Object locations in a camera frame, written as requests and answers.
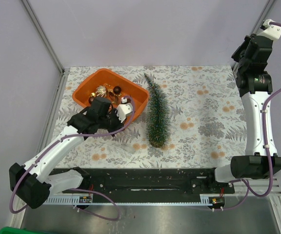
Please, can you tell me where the dark brown ball ornament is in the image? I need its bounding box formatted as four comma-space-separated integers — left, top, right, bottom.
113, 86, 121, 95

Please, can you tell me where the dark red ball ornament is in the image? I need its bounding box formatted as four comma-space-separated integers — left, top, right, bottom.
89, 97, 94, 104

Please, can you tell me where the small green christmas tree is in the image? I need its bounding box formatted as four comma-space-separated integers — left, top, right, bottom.
144, 73, 170, 148

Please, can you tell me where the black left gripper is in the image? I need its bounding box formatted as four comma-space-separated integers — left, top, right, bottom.
98, 108, 127, 137

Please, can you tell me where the orange plastic bin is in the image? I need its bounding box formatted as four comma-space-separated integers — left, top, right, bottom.
73, 68, 149, 121

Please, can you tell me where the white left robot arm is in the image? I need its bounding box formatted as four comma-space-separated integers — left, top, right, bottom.
9, 97, 135, 214

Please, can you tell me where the white slotted cable duct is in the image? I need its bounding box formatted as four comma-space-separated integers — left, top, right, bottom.
44, 193, 212, 206

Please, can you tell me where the green plastic object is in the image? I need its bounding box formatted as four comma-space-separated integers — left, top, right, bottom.
0, 227, 37, 234

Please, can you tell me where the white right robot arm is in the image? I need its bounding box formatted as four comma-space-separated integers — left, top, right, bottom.
206, 34, 281, 193

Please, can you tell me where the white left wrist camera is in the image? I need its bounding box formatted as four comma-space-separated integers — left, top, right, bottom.
116, 97, 133, 122

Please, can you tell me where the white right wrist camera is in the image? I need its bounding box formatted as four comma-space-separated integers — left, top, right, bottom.
258, 19, 281, 41

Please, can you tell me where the silver gold striped ball ornament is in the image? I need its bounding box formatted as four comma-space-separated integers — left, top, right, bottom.
95, 85, 108, 98

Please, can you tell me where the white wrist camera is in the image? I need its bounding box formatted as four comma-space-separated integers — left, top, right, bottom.
116, 97, 133, 122
258, 19, 281, 41

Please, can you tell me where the floral patterned table mat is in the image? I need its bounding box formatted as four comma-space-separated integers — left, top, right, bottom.
58, 65, 246, 168

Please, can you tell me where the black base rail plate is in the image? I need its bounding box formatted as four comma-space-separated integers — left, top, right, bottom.
33, 168, 236, 195

